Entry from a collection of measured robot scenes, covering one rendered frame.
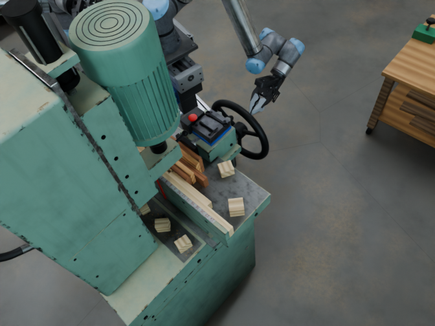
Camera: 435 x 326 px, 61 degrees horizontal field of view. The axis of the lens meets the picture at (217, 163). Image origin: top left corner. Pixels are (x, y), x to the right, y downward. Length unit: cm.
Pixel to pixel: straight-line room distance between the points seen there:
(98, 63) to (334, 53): 240
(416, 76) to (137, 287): 166
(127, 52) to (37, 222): 38
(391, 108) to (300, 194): 76
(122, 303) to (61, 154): 63
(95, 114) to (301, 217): 157
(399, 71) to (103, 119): 167
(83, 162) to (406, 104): 203
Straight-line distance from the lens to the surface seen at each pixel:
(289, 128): 248
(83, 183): 82
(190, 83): 178
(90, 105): 79
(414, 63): 223
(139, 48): 76
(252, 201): 117
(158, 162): 109
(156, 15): 168
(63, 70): 75
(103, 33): 80
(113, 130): 85
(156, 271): 124
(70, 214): 86
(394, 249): 219
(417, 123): 240
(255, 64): 153
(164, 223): 124
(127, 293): 125
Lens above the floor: 195
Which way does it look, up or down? 57 degrees down
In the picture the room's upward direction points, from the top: 10 degrees counter-clockwise
